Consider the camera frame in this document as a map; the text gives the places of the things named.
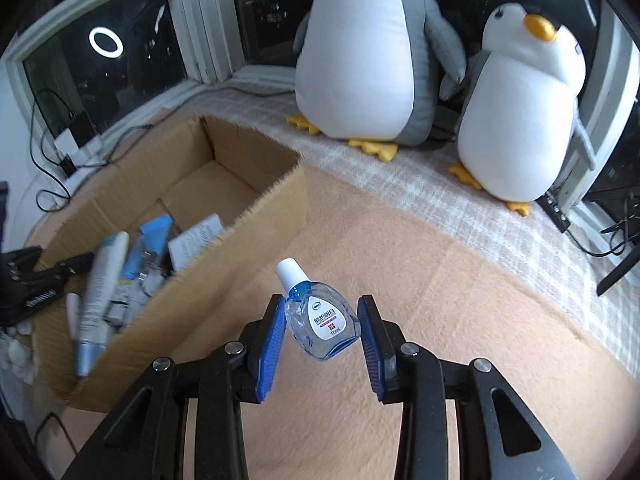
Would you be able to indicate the small penguin plush toy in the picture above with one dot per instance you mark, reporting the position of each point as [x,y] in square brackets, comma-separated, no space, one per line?
[520,110]

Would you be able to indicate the white window frame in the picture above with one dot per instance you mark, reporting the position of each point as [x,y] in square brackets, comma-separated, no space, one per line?
[210,15]

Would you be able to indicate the black monitor stand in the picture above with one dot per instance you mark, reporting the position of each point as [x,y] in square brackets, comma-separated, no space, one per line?
[620,272]

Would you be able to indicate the large penguin plush toy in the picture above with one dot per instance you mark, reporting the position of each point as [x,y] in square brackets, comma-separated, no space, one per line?
[365,60]

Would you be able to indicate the white lotion bottle blue cap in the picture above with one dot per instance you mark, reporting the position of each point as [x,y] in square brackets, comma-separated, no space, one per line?
[97,295]

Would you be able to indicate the person's left hand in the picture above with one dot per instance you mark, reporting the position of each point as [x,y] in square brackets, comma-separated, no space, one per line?
[15,352]

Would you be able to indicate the clear blue eye drop bottle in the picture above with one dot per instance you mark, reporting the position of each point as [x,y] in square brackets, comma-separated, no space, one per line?
[320,325]

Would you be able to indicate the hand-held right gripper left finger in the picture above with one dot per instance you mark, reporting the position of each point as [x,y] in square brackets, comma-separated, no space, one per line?
[270,347]

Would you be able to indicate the white printed carton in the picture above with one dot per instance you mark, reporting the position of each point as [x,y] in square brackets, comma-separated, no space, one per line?
[195,242]

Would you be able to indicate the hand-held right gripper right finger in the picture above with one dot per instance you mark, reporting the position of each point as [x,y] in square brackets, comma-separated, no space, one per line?
[371,347]

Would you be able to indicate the white square power adapter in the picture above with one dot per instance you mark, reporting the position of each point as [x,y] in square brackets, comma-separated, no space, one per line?
[67,145]

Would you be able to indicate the small pink tube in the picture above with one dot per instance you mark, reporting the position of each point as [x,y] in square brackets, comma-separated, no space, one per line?
[73,315]

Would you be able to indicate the cardboard box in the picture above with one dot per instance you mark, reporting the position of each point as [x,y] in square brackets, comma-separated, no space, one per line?
[200,320]

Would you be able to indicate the blue tube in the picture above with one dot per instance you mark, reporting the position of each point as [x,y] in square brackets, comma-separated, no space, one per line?
[156,232]

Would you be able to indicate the black bar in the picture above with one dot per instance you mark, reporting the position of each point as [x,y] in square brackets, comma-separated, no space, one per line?
[555,212]

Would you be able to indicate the white plaid blanket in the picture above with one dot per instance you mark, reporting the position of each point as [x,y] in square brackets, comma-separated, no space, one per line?
[350,160]

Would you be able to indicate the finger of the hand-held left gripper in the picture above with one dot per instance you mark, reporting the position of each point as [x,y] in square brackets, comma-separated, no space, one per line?
[70,265]

